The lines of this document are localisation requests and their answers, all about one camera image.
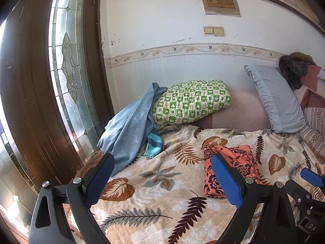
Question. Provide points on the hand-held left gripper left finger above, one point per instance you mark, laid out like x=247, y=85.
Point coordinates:
x=101, y=175

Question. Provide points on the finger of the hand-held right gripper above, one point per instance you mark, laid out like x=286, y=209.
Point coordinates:
x=312, y=176

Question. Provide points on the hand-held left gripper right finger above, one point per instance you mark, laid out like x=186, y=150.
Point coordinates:
x=226, y=180

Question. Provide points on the orange floral blouse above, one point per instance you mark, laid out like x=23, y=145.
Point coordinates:
x=228, y=155

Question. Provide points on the striped cushion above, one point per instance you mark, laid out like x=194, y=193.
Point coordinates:
x=314, y=127

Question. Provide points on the light blue knit sweater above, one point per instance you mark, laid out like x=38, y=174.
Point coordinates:
x=127, y=132

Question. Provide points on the leaf printed blanket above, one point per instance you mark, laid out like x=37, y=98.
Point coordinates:
x=157, y=183

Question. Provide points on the blue striped knit sweater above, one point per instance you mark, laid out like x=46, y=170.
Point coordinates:
x=153, y=144

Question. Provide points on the mauve mattress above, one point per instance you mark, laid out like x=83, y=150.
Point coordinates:
x=238, y=109

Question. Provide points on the grey blue pillow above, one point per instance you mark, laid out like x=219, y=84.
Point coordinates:
x=276, y=99

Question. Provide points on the green checkered pillow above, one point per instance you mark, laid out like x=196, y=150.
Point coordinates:
x=190, y=101

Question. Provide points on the pink white crumpled cloth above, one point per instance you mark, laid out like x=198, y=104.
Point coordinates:
x=322, y=73

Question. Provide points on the dark furry cloth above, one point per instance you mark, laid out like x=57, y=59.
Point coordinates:
x=292, y=68

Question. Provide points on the brown wooden door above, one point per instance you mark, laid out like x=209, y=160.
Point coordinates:
x=30, y=81

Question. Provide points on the olive cloth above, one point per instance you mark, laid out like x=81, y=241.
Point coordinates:
x=303, y=57

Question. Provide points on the beige light switch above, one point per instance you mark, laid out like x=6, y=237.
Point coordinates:
x=208, y=30
x=218, y=31

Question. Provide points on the wall plaque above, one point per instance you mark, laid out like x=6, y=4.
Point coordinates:
x=220, y=3

